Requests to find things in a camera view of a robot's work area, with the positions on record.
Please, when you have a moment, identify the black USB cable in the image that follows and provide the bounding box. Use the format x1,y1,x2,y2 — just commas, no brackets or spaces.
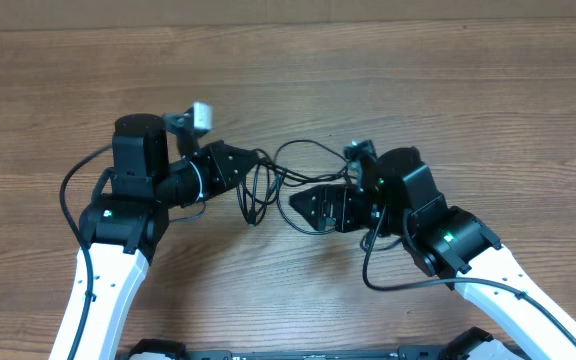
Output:
235,138,364,237

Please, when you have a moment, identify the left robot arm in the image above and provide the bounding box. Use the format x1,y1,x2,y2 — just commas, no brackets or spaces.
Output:
50,107,259,359

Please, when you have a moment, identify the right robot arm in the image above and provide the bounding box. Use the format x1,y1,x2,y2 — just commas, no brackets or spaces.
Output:
289,142,576,359

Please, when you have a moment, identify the left camera black cable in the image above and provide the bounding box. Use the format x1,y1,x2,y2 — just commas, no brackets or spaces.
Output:
58,143,117,360

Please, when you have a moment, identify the camera black cable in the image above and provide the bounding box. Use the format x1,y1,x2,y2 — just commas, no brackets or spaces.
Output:
360,204,576,360
58,143,117,360

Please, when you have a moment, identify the right camera black cable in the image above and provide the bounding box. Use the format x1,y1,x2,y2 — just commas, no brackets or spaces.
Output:
360,204,576,360

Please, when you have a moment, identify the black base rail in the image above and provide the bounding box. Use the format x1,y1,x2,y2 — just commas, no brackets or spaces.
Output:
116,327,493,360

